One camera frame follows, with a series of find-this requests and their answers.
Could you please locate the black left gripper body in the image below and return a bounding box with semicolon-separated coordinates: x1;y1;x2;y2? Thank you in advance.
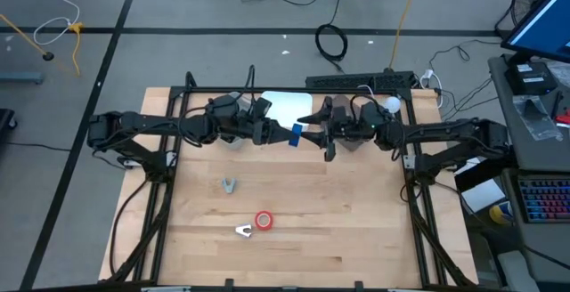
242;97;273;147

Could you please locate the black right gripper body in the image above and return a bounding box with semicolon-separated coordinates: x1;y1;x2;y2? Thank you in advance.
323;95;360;163

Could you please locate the dark blue tape roll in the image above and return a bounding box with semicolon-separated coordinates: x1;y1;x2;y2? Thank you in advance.
288;123;305;148

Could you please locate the red tape roll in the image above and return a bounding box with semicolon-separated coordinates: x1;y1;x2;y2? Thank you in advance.
255;210;274;231

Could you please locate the brown translucent plastic bin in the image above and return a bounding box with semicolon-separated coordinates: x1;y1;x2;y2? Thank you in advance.
331;94;379;152

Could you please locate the white plastic bin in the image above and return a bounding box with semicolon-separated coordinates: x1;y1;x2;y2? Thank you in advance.
260;90;314;128

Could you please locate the grey plastic bin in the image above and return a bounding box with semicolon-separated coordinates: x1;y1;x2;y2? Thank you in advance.
216;90;260;151

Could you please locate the black perforated box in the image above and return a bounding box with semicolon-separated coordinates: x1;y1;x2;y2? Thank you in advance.
305;69;418;91

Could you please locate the white bulb lamp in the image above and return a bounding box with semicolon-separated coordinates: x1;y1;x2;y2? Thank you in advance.
378;96;403;119

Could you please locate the white power plug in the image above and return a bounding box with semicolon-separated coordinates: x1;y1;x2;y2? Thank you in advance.
418;68;445;110

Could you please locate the white paper box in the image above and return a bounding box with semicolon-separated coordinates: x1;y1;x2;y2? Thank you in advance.
460;178;508;215

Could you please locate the grey side desk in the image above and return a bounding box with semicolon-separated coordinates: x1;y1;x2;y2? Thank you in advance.
488;53;570;173

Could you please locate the yellow round object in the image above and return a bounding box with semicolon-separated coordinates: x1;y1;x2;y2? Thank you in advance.
488;202;514;226

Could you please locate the clear plastic bag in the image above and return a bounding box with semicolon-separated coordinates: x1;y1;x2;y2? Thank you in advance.
511;94;563;142

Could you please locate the black mini computer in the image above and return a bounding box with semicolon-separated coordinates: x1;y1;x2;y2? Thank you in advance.
507;61;558;96

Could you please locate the backlit keyboard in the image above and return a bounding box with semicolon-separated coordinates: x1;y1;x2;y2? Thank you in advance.
518;174;570;225

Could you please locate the computer monitor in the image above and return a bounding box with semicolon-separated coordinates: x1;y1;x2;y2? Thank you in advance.
501;0;570;64

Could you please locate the grey stand foot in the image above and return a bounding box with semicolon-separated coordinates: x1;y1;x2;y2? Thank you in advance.
0;71;45;85

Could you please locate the black floor object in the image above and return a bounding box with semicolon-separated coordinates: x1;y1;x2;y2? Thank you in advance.
0;108;18;144

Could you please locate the black coiled cable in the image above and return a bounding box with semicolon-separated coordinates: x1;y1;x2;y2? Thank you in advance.
314;0;349;74

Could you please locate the yellow hanging cable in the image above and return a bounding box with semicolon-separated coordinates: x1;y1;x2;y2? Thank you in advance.
389;0;424;69

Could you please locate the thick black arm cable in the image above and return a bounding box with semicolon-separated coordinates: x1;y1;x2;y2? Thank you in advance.
108;176;151;280

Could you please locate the yellow extension cable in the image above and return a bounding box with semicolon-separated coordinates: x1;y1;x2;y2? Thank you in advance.
0;12;86;77

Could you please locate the white floor cable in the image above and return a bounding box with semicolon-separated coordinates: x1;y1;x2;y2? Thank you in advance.
33;0;82;46

